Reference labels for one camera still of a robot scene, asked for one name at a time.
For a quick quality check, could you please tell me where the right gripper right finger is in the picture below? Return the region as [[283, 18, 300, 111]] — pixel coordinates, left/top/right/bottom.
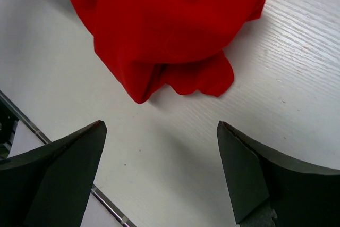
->
[[217, 121, 339, 226]]

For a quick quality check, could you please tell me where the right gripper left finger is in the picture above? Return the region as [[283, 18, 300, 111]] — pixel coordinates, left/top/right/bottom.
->
[[1, 121, 107, 226]]

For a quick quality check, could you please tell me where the red t shirt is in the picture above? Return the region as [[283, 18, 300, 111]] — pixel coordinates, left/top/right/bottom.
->
[[71, 0, 266, 104]]

